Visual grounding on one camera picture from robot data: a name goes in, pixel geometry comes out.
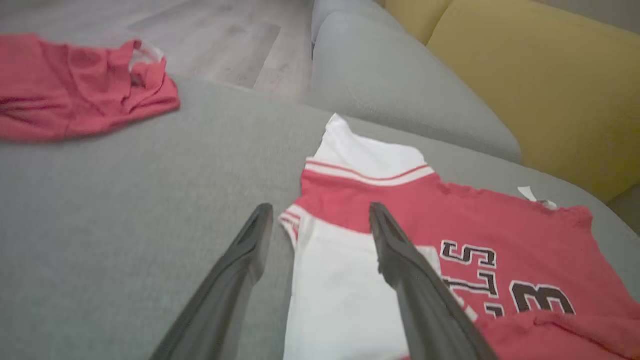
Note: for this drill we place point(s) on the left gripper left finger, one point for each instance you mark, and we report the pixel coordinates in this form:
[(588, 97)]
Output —
[(220, 310)]

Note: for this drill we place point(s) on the red shorts with white stripe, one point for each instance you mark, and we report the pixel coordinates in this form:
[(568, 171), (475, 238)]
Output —
[(65, 90)]

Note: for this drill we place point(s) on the yellow sofa cushion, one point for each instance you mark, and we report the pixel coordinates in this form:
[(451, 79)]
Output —
[(415, 17), (550, 100)]

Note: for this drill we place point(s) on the red white basketball jersey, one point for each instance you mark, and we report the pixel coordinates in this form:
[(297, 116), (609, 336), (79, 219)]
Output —
[(500, 225)]

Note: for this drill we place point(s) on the large grey sofa seat cushion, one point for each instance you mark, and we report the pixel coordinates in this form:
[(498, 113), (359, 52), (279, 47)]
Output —
[(125, 225)]

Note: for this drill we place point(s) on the small grey sofa cushion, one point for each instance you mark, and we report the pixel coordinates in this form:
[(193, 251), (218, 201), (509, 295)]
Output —
[(390, 75)]

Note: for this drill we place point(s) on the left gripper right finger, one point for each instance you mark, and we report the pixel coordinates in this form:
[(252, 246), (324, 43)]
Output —
[(430, 320)]

